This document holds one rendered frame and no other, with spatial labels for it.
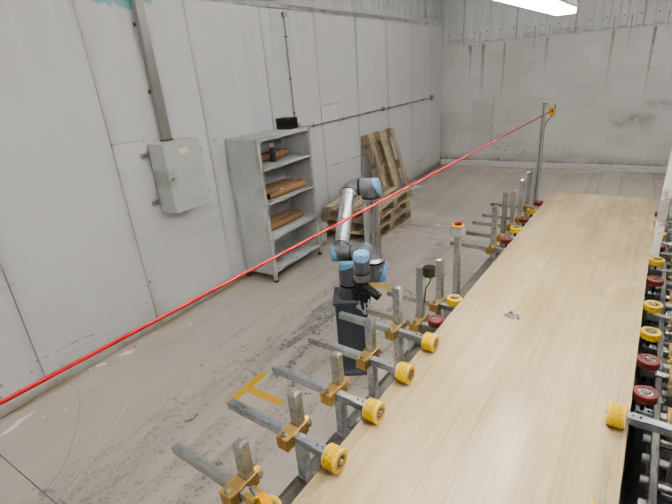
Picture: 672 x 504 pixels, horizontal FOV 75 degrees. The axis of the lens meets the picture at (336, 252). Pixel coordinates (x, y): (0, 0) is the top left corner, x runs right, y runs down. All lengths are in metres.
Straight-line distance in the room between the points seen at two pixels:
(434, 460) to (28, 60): 3.46
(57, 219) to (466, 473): 3.25
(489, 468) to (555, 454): 0.23
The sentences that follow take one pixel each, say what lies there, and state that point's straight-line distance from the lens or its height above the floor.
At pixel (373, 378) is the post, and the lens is 2.03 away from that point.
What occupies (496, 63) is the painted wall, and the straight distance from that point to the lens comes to 9.89.
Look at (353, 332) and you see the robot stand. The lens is 3.22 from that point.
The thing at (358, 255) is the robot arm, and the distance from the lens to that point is 2.32.
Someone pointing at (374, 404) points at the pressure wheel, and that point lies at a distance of 1.68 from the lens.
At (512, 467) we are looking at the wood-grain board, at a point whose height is 0.90.
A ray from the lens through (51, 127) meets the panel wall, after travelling 3.84.
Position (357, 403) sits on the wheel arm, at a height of 0.96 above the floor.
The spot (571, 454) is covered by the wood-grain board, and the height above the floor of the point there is 0.90.
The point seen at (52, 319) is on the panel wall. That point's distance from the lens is 3.99.
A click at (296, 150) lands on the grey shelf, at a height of 1.29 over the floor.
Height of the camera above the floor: 2.09
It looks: 22 degrees down
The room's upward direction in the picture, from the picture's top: 5 degrees counter-clockwise
